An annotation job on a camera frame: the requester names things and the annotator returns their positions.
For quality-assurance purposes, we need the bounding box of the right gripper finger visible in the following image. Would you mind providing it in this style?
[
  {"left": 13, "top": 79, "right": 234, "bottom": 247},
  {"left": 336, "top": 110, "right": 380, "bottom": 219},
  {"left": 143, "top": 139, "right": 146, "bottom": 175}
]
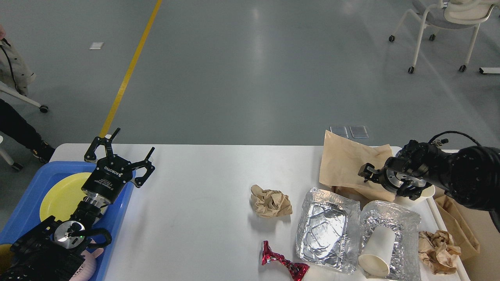
[{"left": 358, "top": 163, "right": 385, "bottom": 183}]

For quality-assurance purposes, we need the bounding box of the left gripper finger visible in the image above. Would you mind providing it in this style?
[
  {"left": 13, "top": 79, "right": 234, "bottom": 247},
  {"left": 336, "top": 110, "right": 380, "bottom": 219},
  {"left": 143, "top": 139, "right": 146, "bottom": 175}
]
[
  {"left": 125, "top": 147, "right": 156, "bottom": 189},
  {"left": 84, "top": 128, "right": 121, "bottom": 164}
]

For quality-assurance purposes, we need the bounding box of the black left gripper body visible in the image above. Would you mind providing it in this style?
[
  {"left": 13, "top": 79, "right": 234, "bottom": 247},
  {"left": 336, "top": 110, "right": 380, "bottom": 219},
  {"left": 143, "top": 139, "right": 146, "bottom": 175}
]
[{"left": 82, "top": 156, "right": 133, "bottom": 204}]

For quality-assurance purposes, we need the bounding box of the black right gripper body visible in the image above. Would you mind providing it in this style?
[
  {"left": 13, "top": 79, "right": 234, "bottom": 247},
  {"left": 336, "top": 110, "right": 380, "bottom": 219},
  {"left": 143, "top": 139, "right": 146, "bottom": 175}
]
[{"left": 377, "top": 157, "right": 428, "bottom": 200}]

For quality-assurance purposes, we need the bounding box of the brown paper bag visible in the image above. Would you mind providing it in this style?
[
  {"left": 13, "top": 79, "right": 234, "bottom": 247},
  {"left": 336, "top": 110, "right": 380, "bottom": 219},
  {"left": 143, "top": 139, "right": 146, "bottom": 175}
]
[{"left": 318, "top": 130, "right": 395, "bottom": 202}]

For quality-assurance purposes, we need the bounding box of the yellow plastic plate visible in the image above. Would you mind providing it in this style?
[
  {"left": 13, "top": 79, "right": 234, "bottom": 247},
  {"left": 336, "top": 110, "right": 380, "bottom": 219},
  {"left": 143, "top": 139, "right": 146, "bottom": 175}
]
[{"left": 39, "top": 172, "right": 91, "bottom": 222}]

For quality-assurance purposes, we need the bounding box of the pink ceramic mug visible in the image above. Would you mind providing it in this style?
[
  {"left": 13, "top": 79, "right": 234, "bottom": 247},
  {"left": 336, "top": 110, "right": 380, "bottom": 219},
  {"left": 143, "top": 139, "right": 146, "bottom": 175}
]
[{"left": 70, "top": 248, "right": 104, "bottom": 281}]

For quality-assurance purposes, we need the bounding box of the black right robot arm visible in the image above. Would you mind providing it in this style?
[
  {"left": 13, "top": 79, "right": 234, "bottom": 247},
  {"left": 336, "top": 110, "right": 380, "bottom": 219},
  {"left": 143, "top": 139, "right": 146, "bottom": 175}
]
[{"left": 358, "top": 134, "right": 500, "bottom": 229}]

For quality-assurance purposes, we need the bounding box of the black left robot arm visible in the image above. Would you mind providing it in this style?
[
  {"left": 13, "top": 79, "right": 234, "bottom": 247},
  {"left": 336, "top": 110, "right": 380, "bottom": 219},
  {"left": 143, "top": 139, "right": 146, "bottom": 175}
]
[{"left": 1, "top": 128, "right": 155, "bottom": 281}]

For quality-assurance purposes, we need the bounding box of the upright white paper cup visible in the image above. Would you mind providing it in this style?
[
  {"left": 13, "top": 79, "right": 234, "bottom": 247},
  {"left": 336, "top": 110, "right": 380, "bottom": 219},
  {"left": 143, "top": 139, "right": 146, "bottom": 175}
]
[{"left": 393, "top": 185, "right": 435, "bottom": 208}]

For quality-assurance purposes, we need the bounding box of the aluminium foil tray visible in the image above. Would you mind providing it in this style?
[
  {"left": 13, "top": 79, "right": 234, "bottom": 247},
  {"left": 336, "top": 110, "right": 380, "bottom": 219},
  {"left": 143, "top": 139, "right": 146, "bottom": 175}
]
[
  {"left": 295, "top": 187, "right": 361, "bottom": 274},
  {"left": 359, "top": 201, "right": 420, "bottom": 281}
]

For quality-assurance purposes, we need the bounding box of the crumpled brown paper right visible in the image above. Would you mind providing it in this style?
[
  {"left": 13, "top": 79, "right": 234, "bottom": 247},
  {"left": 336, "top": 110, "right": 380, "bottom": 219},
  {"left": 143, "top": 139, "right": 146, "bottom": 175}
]
[{"left": 418, "top": 230, "right": 461, "bottom": 275}]

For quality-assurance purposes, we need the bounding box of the person in black trousers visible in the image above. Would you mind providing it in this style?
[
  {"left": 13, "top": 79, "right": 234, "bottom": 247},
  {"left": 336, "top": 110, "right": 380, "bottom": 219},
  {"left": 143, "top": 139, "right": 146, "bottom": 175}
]
[{"left": 0, "top": 99, "right": 55, "bottom": 162}]

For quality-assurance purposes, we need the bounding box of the lying white paper cup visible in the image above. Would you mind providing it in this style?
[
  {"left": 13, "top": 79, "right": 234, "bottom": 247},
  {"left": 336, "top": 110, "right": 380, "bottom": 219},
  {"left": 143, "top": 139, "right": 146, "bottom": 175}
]
[{"left": 358, "top": 226, "right": 395, "bottom": 277}]

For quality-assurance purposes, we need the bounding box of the blue plastic tray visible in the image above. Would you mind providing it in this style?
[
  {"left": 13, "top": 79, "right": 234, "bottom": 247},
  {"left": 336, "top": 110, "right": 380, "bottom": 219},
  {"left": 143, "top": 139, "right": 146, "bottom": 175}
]
[{"left": 0, "top": 162, "right": 136, "bottom": 281}]

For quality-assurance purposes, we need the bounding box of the brown paper in bin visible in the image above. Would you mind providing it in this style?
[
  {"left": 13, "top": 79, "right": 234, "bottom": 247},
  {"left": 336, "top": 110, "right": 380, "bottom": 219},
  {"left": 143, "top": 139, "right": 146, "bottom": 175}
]
[{"left": 434, "top": 195, "right": 480, "bottom": 260}]

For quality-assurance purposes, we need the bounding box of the crumpled brown paper ball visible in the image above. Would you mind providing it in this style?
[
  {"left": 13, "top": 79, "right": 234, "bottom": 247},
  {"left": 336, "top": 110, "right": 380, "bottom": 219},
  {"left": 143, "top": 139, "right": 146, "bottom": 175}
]
[{"left": 250, "top": 185, "right": 293, "bottom": 218}]

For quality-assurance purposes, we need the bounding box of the chair with beige coat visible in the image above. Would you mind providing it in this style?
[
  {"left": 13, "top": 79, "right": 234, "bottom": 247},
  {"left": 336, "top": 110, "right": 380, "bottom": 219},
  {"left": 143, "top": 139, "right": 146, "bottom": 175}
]
[{"left": 0, "top": 26, "right": 49, "bottom": 113}]

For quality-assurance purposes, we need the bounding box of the red foil wrapper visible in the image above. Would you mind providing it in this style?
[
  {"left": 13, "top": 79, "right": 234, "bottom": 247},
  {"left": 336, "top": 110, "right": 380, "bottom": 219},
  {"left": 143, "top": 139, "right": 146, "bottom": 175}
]
[{"left": 260, "top": 240, "right": 310, "bottom": 281}]

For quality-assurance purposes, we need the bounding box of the beige plastic bin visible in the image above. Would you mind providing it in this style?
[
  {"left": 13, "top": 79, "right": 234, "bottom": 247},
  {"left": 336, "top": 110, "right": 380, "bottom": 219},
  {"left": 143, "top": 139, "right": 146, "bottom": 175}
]
[{"left": 426, "top": 149, "right": 500, "bottom": 281}]

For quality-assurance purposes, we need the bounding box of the blue ceramic mug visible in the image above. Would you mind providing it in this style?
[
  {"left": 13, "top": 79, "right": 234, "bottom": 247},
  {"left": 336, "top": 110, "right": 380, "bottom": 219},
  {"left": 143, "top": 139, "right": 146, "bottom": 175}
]
[{"left": 0, "top": 244, "right": 14, "bottom": 275}]

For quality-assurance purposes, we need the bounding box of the white chair base right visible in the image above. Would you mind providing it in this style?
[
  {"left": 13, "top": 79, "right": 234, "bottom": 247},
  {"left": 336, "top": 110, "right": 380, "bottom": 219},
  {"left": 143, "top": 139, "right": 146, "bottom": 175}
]
[{"left": 479, "top": 67, "right": 500, "bottom": 75}]

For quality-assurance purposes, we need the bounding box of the white office chair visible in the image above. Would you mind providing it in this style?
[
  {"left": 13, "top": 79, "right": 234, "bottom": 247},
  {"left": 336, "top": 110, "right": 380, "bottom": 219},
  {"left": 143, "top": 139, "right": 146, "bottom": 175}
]
[{"left": 389, "top": 0, "right": 499, "bottom": 74}]

